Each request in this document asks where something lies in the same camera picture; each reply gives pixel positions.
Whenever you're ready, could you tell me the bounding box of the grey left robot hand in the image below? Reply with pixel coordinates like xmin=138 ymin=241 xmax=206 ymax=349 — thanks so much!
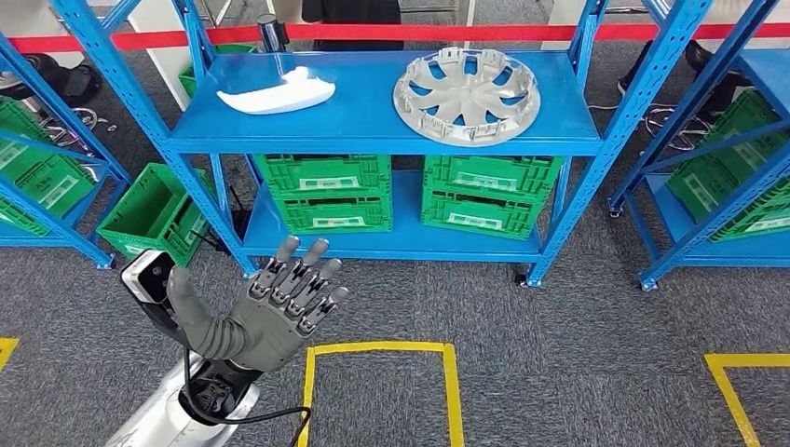
xmin=166 ymin=236 xmax=350 ymax=373

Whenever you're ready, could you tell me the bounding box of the white plastic car part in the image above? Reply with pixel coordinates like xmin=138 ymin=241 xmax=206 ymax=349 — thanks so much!
xmin=215 ymin=65 xmax=337 ymax=116

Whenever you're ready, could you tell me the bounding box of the black wifi router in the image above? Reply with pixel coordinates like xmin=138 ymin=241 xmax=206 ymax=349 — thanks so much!
xmin=206 ymin=184 xmax=254 ymax=253

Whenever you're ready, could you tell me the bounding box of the open green plastic crate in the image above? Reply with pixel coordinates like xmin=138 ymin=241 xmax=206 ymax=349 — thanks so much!
xmin=96 ymin=162 xmax=215 ymax=267
xmin=179 ymin=43 xmax=257 ymax=100

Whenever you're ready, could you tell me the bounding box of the yellow floor tape square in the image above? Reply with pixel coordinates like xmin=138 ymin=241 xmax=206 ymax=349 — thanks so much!
xmin=293 ymin=341 xmax=465 ymax=447
xmin=704 ymin=352 xmax=790 ymax=447
xmin=0 ymin=337 xmax=20 ymax=374

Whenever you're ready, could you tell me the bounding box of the blue metal shelving rack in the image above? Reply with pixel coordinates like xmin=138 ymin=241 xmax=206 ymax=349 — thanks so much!
xmin=0 ymin=31 xmax=132 ymax=271
xmin=607 ymin=0 xmax=790 ymax=292
xmin=52 ymin=0 xmax=720 ymax=290

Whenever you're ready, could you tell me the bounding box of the silver wheel hubcap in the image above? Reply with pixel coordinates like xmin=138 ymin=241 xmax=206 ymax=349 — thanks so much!
xmin=392 ymin=47 xmax=542 ymax=148

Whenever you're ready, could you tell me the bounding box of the black office chair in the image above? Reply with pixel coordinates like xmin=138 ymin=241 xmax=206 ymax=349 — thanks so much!
xmin=617 ymin=39 xmax=751 ymax=153
xmin=0 ymin=52 xmax=118 ymax=149

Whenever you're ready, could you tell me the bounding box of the person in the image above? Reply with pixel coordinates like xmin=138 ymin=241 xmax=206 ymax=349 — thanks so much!
xmin=301 ymin=0 xmax=405 ymax=52

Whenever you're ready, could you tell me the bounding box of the red barrier belt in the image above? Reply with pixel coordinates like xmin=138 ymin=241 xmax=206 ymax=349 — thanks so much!
xmin=6 ymin=22 xmax=790 ymax=55

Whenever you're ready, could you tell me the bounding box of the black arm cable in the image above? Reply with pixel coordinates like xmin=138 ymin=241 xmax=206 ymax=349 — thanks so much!
xmin=182 ymin=348 xmax=313 ymax=447

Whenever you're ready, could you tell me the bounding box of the black barrier post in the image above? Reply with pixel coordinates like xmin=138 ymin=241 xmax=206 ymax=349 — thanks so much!
xmin=255 ymin=13 xmax=290 ymax=54

